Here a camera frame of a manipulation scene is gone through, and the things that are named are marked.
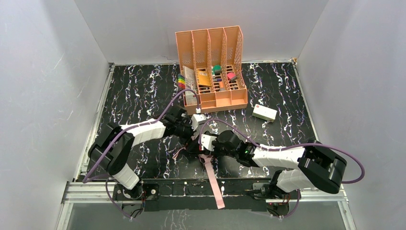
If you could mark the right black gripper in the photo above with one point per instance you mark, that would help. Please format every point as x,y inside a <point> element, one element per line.
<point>221,148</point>

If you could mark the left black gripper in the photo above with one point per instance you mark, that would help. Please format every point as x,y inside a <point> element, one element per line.
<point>187,132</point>

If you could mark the black pink folding umbrella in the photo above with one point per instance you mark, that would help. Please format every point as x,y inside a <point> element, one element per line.
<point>213,181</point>

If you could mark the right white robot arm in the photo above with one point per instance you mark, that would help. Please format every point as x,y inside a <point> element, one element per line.
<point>311,165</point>

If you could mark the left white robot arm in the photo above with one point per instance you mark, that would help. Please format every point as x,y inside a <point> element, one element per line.
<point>112,147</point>

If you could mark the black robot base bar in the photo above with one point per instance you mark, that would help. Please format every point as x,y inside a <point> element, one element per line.
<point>197,194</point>

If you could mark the white red box in organizer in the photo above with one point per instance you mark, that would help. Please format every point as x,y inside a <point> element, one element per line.
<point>190,98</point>

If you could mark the yellow spiral notebook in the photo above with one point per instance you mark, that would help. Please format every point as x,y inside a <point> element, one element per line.
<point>203,79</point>

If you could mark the white green small box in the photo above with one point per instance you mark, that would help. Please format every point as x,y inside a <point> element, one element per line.
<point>264,113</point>

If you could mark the green white eraser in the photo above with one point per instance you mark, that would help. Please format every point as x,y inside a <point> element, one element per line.
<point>216,69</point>

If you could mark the pink grey eraser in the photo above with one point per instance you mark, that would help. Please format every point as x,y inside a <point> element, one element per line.
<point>231,76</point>

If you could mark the orange plastic desk organizer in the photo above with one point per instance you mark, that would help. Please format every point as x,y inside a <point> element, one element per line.
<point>201,50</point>

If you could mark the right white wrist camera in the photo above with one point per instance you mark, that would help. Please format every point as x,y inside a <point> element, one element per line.
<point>207,142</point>

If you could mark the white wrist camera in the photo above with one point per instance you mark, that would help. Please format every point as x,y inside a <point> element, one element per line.
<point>207,142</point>
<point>197,119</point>

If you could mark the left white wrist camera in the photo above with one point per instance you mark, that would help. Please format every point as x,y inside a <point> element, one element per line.
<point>197,119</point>

